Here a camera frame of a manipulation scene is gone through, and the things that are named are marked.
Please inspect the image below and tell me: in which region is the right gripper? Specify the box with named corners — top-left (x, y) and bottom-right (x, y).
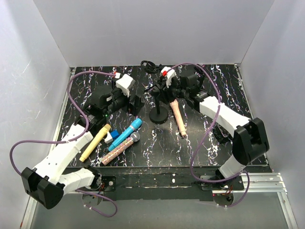
top-left (156, 75), bottom-right (188, 105)

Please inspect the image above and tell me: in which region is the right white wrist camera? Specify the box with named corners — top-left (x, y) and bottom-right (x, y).
top-left (160, 66), bottom-right (176, 88)

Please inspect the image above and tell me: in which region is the black tripod shock-mount stand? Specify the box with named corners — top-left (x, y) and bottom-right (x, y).
top-left (140, 60), bottom-right (165, 91)

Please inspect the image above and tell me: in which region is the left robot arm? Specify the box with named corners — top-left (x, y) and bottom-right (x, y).
top-left (21, 86), bottom-right (144, 209)

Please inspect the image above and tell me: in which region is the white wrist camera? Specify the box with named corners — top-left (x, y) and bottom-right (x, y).
top-left (115, 73), bottom-right (135, 97)
top-left (160, 66), bottom-right (176, 88)

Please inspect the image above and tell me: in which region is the blue and white block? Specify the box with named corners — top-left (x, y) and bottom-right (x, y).
top-left (103, 130), bottom-right (120, 144)

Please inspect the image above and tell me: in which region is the pink microphone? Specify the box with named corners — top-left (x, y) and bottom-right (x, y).
top-left (170, 99), bottom-right (187, 138)

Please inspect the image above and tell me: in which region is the purple cable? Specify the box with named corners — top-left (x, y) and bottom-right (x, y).
top-left (166, 62), bottom-right (250, 208)
top-left (9, 71), bottom-right (121, 218)

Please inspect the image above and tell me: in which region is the glitter rhinestone microphone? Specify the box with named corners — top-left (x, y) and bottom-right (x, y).
top-left (101, 132), bottom-right (141, 166)

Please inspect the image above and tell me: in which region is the cyan blue microphone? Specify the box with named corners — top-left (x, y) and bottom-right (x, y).
top-left (108, 118), bottom-right (142, 151)

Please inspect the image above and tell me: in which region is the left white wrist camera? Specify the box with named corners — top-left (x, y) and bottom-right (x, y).
top-left (115, 73), bottom-right (135, 97)

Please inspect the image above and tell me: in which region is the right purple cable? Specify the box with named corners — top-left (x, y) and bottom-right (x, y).
top-left (166, 62), bottom-right (250, 208)

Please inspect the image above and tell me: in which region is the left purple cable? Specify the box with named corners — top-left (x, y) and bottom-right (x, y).
top-left (9, 71), bottom-right (121, 218)

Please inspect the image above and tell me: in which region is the cream yellow microphone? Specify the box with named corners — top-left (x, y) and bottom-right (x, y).
top-left (79, 124), bottom-right (111, 162)

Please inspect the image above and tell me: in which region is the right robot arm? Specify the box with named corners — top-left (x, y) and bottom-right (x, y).
top-left (150, 67), bottom-right (270, 190)

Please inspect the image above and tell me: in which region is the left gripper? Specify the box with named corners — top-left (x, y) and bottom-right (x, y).
top-left (104, 80), bottom-right (145, 117)

